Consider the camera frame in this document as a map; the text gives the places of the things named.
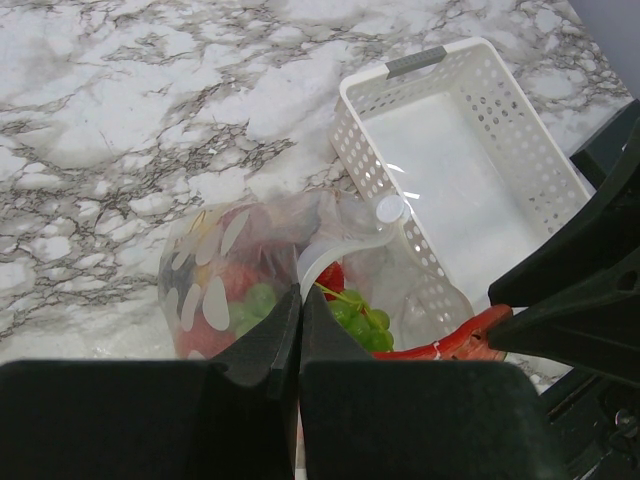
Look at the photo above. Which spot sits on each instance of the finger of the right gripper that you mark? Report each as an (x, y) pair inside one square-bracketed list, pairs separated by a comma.
[(601, 234)]

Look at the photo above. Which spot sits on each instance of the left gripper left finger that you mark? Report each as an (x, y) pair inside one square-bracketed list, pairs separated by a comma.
[(230, 417)]

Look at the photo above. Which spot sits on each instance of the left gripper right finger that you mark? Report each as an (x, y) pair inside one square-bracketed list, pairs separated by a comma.
[(364, 418)]

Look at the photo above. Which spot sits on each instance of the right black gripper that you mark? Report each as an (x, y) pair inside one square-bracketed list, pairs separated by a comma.
[(591, 325)]

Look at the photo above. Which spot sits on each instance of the green grape bunch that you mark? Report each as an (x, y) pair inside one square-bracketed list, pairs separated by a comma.
[(368, 326)]

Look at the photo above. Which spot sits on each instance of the watermelon slice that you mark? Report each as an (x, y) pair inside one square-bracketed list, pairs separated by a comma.
[(467, 342)]

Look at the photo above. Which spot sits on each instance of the clear zip top bag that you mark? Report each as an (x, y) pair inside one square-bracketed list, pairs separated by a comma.
[(327, 236)]

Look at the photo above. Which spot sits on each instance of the white plastic basket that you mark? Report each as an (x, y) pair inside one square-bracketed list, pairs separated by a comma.
[(451, 132)]

